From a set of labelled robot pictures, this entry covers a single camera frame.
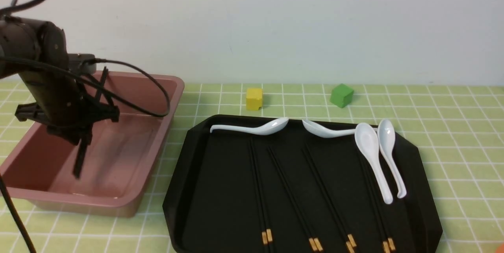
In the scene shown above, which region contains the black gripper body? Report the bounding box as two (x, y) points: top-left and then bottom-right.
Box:
(15, 71), (120, 146)

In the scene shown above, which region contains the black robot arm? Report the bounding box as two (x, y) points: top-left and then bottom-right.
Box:
(1, 17), (120, 145)

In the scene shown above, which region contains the pink plastic bin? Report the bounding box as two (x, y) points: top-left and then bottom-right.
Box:
(1, 74), (184, 218)

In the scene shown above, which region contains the yellow wooden cube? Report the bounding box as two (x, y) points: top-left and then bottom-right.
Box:
(245, 88), (263, 111)

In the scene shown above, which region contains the white ceramic spoon far left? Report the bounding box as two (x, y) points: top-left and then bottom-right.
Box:
(209, 117), (289, 135)

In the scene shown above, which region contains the white ceramic spoon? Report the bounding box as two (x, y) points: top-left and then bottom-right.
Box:
(301, 120), (357, 139)
(354, 122), (393, 205)
(377, 119), (407, 199)
(209, 117), (289, 135)

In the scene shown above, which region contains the black chopstick gold band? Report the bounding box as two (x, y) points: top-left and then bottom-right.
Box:
(358, 155), (391, 253)
(305, 147), (358, 253)
(360, 155), (396, 253)
(269, 147), (324, 253)
(302, 148), (355, 253)
(267, 148), (319, 253)
(248, 138), (270, 253)
(250, 138), (275, 253)

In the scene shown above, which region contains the black plastic tray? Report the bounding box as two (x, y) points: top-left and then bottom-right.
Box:
(163, 114), (443, 253)

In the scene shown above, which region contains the green wooden cube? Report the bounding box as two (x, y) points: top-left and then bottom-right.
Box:
(330, 84), (354, 108)

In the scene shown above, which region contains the white ceramic spoon far right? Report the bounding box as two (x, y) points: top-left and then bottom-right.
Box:
(377, 119), (407, 199)

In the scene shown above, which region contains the green checkered tablecloth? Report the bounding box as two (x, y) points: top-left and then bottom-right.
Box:
(13, 83), (504, 253)

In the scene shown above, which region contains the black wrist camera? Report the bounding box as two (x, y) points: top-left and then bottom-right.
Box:
(68, 54), (96, 74)

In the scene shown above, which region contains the black cable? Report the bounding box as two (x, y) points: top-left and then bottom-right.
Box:
(0, 0), (171, 253)

